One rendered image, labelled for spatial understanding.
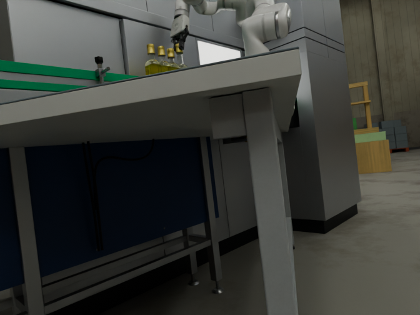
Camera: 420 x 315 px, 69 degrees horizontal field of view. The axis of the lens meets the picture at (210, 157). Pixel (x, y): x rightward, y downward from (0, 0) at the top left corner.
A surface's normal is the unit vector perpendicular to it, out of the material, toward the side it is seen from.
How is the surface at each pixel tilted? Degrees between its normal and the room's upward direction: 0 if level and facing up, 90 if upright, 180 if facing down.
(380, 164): 90
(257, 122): 90
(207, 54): 90
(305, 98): 90
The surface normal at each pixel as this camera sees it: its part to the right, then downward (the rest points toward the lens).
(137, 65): 0.71, -0.07
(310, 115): -0.69, 0.09
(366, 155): -0.29, 0.04
